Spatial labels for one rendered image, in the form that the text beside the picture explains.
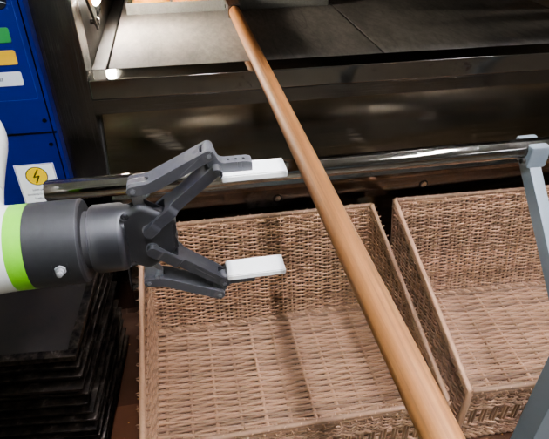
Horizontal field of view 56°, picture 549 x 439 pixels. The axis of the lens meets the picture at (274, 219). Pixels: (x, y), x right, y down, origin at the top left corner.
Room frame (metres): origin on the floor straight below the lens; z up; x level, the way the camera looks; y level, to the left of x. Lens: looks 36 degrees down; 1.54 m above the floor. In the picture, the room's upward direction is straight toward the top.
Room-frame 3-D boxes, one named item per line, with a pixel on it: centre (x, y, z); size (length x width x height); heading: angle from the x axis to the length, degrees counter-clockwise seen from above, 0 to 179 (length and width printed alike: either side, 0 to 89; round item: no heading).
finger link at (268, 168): (0.48, 0.02, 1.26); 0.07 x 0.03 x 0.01; 101
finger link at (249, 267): (0.48, 0.02, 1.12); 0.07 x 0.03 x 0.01; 101
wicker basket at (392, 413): (0.75, -0.01, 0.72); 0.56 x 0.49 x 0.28; 100
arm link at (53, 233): (0.44, 0.23, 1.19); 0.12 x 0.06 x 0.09; 11
